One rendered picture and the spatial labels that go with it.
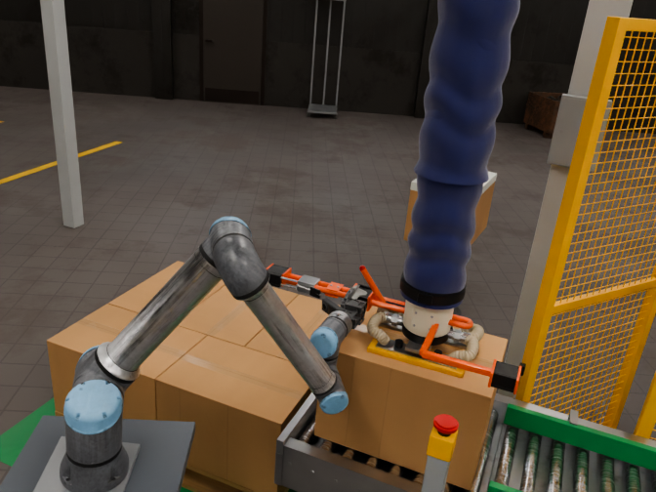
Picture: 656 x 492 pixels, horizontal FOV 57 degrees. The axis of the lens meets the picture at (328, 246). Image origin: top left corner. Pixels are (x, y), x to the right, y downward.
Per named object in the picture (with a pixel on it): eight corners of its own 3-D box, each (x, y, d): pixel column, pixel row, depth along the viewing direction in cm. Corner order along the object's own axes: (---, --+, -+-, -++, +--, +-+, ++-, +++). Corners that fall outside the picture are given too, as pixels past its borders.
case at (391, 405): (488, 423, 245) (508, 339, 229) (471, 491, 211) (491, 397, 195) (350, 379, 264) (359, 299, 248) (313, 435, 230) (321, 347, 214)
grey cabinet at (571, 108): (594, 169, 266) (612, 100, 254) (594, 172, 261) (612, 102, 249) (547, 160, 272) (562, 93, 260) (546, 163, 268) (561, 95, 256)
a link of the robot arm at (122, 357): (58, 405, 176) (226, 224, 161) (66, 367, 191) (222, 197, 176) (103, 427, 183) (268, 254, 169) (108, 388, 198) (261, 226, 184)
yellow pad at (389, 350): (467, 363, 212) (470, 351, 210) (462, 379, 203) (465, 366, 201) (375, 338, 222) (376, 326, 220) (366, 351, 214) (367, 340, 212)
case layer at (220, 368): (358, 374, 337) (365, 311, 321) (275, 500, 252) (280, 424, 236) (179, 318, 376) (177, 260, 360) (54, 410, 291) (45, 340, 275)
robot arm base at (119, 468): (124, 495, 171) (124, 470, 167) (52, 496, 168) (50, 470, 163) (133, 444, 188) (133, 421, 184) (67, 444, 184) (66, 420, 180)
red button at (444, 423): (459, 429, 172) (461, 417, 171) (454, 443, 166) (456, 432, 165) (434, 421, 174) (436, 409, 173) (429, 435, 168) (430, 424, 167)
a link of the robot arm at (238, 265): (245, 247, 153) (358, 406, 188) (240, 225, 164) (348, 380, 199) (206, 270, 154) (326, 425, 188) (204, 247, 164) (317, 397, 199)
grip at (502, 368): (518, 379, 187) (521, 366, 185) (515, 394, 180) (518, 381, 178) (491, 372, 190) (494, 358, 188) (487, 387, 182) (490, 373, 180)
